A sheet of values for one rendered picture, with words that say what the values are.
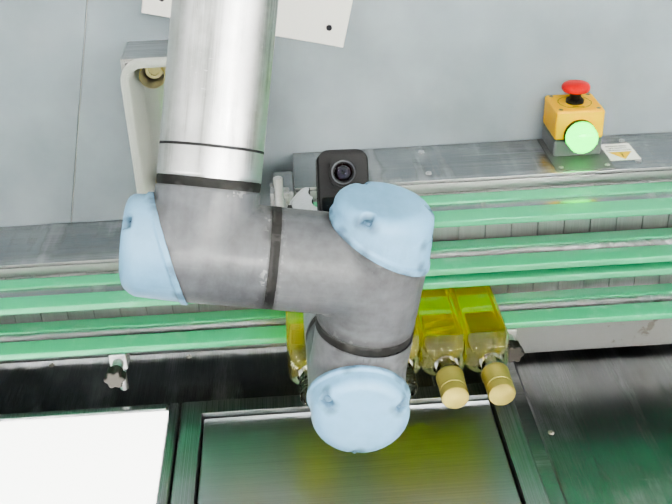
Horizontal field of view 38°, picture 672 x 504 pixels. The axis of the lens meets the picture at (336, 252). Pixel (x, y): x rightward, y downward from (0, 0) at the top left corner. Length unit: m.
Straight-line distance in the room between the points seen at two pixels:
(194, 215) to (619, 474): 0.84
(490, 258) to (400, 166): 0.19
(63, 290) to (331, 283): 0.77
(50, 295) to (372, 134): 0.52
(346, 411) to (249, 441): 0.63
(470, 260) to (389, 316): 0.66
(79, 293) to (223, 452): 0.30
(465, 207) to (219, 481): 0.49
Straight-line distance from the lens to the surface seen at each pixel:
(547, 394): 1.48
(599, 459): 1.39
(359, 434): 0.73
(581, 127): 1.41
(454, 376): 1.21
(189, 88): 0.68
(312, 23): 1.37
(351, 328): 0.70
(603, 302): 1.47
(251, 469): 1.30
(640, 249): 1.41
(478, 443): 1.33
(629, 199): 1.39
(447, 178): 1.37
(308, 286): 0.68
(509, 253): 1.38
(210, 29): 0.68
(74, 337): 1.44
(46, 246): 1.48
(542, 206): 1.34
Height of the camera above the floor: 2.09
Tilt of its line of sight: 60 degrees down
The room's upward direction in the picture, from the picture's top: 173 degrees clockwise
